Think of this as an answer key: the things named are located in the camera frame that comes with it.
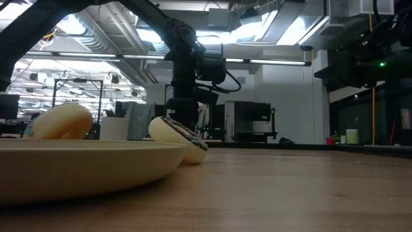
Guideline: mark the grey cloth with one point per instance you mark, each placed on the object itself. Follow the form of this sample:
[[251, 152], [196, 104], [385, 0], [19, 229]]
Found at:
[[141, 119]]

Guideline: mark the small green plant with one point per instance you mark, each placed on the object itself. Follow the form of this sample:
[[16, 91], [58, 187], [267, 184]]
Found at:
[[112, 113]]

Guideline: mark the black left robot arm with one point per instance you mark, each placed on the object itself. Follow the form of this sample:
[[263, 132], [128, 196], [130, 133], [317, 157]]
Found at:
[[19, 32]]

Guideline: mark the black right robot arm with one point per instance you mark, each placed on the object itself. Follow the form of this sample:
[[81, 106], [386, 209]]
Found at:
[[402, 32]]

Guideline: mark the red cup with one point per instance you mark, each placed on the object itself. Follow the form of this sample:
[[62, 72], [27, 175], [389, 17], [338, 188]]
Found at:
[[330, 141]]

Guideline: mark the small black rounded object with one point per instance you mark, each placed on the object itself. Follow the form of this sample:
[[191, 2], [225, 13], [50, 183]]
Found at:
[[286, 141]]

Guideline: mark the beige round plate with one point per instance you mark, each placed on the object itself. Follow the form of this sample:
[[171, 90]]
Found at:
[[80, 170]]

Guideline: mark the white plant pot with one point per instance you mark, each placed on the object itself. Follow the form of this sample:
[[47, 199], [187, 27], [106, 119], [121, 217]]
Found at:
[[114, 129]]

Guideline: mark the green white container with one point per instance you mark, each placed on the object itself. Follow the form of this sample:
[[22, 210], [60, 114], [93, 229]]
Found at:
[[352, 137]]

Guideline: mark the long ceiling light bar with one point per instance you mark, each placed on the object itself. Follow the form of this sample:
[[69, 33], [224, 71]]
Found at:
[[87, 55]]

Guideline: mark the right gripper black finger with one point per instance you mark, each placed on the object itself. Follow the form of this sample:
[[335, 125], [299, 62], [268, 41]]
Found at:
[[347, 79]]

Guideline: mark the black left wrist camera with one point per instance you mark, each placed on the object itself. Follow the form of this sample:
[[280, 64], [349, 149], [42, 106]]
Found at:
[[210, 69]]

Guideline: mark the black security camera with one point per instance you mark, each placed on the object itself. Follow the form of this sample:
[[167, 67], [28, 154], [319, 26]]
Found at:
[[305, 48]]

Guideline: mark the black cabinet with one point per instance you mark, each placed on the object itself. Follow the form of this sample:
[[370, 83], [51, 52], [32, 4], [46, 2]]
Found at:
[[251, 111]]

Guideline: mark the chocolate frosted large donut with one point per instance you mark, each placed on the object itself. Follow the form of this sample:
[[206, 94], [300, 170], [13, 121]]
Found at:
[[167, 132]]

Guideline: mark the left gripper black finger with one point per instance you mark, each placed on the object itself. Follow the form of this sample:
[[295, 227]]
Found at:
[[174, 111], [190, 112]]

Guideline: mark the small potted plant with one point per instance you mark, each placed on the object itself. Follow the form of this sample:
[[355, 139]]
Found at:
[[337, 137]]

